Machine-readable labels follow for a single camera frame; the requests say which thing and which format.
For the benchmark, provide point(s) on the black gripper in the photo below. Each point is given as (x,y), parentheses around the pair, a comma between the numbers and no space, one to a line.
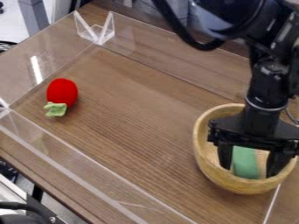
(256,127)

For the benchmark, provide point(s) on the red plush strawberry toy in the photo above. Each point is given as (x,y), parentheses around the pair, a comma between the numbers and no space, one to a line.
(62,96)

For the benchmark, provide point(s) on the black clamp with cable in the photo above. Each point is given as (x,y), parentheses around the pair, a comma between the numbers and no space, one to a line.
(27,212)

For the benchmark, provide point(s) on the green stick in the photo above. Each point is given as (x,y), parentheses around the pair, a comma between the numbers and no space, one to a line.
(245,163)

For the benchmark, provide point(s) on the clear acrylic tray enclosure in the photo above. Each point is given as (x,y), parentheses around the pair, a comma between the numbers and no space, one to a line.
(117,159)

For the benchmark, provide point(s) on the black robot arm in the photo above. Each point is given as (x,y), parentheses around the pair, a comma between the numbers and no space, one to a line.
(268,25)

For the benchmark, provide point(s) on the light wooden bowl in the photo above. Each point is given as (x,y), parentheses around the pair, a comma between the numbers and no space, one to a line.
(209,163)

